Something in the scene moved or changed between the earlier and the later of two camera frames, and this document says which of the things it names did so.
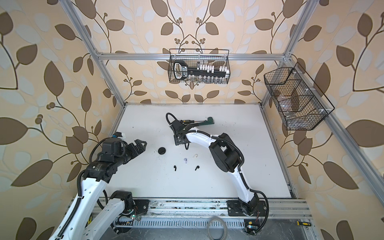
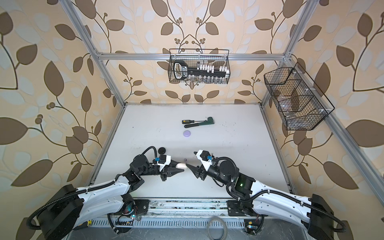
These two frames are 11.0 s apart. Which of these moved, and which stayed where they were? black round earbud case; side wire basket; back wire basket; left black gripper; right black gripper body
Moved: right black gripper body; left black gripper
Stayed: back wire basket; side wire basket; black round earbud case
